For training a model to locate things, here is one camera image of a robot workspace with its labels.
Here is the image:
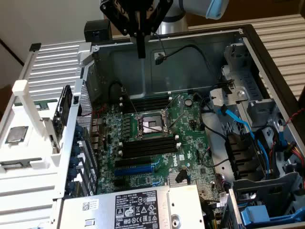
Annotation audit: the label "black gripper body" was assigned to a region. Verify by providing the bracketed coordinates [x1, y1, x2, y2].
[115, 0, 162, 31]

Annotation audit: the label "dark RAM stick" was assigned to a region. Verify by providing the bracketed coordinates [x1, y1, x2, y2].
[0, 161, 33, 169]

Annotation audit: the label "black box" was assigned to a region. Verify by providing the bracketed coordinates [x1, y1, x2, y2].
[84, 20, 112, 43]

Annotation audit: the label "open PC case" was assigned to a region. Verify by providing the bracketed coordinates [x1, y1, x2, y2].
[56, 23, 305, 229]

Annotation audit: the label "thin locking lever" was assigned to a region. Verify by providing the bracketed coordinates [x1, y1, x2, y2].
[122, 90, 143, 121]
[165, 97, 179, 114]

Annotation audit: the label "plain brown cardboard box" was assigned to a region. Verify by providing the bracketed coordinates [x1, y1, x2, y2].
[187, 0, 305, 26]

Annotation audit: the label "black graphics card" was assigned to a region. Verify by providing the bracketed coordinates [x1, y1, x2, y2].
[51, 84, 74, 131]

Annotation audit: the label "CPU socket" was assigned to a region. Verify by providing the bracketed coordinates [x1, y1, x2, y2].
[134, 111, 173, 139]

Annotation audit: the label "grey metal disk bay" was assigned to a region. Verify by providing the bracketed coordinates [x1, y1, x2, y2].
[223, 42, 265, 101]

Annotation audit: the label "green Dell motherboard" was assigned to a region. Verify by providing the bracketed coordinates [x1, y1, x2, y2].
[91, 92, 227, 208]

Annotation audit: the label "long black expansion slot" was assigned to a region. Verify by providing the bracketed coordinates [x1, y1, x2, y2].
[115, 156, 153, 169]

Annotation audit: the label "blue expansion slot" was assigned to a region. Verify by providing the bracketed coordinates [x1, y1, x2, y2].
[113, 165, 155, 177]

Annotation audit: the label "white parts rack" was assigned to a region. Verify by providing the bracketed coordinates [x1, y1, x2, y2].
[0, 80, 66, 182]

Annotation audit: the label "CPU chip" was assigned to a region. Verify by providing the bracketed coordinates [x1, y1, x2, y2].
[5, 125, 30, 144]

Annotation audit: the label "black fan shroud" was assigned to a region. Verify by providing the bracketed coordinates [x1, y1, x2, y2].
[225, 132, 263, 181]

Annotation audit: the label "silver chipset heatsink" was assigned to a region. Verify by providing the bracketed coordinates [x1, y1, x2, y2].
[170, 172, 191, 186]

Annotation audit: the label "grey power supply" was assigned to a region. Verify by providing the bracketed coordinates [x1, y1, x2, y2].
[56, 184, 206, 229]

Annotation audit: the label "blue disk caddy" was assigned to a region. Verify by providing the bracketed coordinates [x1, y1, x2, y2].
[239, 205, 305, 226]

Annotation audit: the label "black wire with connector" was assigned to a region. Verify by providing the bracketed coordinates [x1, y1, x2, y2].
[152, 32, 224, 84]

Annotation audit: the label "thin red twisted wire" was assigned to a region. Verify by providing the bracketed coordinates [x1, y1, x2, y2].
[82, 104, 107, 118]

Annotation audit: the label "blue SATA wire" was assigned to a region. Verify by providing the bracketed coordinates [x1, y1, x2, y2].
[214, 104, 275, 176]

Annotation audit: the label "black plug with cable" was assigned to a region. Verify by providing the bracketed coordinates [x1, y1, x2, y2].
[175, 168, 191, 184]

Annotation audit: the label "red black twisted wire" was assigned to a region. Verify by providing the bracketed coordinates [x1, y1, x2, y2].
[285, 107, 305, 125]

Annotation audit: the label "short blue wire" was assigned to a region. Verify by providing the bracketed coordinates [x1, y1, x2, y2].
[277, 124, 288, 153]

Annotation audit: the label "red yellow power wires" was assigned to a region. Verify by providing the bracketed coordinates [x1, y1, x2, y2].
[285, 140, 305, 159]

